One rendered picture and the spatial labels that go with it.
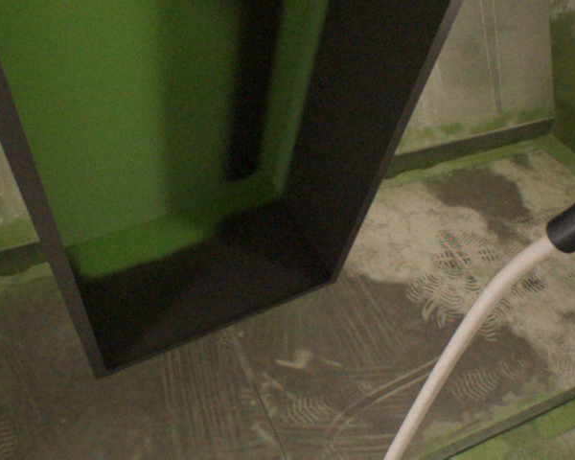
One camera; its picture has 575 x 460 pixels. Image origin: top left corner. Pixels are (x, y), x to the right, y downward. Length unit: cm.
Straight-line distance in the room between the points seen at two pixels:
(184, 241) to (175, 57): 50
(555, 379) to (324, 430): 75
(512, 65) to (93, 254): 201
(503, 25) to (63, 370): 222
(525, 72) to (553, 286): 105
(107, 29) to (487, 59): 191
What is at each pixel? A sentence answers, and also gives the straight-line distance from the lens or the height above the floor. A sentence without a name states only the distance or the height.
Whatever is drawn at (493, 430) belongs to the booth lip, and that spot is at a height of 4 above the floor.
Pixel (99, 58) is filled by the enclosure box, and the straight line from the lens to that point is 103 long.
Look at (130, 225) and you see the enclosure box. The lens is 141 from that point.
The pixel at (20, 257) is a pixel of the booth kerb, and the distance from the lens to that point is 202.
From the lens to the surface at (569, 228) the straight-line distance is 44.
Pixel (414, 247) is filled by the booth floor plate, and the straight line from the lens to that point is 209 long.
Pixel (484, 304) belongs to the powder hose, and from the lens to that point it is 53.
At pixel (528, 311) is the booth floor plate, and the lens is 204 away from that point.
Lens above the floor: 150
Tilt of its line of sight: 45 degrees down
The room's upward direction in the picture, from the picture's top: 4 degrees clockwise
